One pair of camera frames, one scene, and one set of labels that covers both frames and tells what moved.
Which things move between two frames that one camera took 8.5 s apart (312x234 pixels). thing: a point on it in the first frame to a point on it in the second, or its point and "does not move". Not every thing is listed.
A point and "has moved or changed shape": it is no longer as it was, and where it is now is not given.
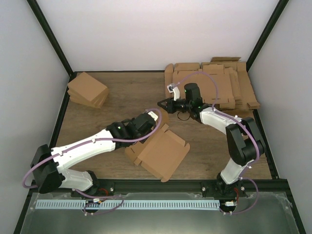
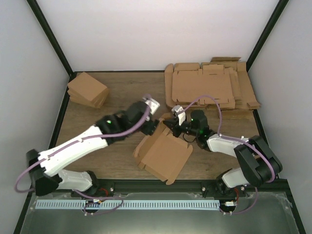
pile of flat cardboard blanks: (224, 82) does not move
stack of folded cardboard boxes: (86, 89) does not move
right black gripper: (170, 107) to (174, 126)
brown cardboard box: (161, 153) has moved or changed shape
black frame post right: (271, 23) does not move
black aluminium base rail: (260, 186) does not move
